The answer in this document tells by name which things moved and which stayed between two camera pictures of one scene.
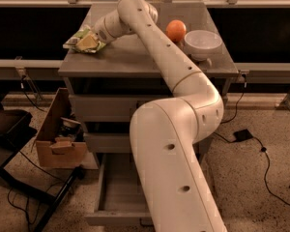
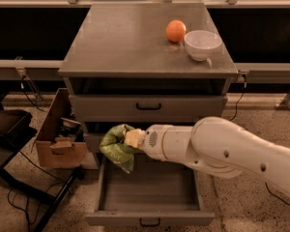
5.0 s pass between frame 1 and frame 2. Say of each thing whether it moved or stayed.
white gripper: moved
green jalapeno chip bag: moved
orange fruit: stayed
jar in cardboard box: stayed
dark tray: stayed
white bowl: stayed
